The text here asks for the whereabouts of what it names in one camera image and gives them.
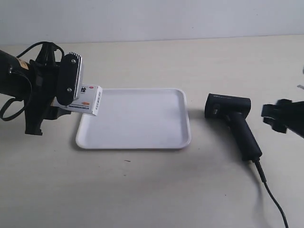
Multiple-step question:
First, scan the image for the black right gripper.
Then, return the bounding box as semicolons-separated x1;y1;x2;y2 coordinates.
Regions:
261;99;304;138

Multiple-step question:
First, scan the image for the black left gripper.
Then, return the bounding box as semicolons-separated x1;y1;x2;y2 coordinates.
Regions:
25;41;84;135

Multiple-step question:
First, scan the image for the white red medicine box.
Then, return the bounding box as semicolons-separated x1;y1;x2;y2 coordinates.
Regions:
52;84;103;116

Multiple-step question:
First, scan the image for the black handheld barcode scanner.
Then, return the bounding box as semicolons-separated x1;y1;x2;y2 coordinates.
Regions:
204;94;262;162

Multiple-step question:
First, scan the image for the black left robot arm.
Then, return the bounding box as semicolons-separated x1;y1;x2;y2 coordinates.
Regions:
0;41;84;135

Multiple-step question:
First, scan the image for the white plastic tray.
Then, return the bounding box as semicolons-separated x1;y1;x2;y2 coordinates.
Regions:
76;88;191;150

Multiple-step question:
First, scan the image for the black scanner cable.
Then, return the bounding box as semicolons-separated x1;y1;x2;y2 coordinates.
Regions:
252;158;289;228

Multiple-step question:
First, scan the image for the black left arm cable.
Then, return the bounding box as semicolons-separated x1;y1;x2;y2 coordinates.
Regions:
0;41;65;122

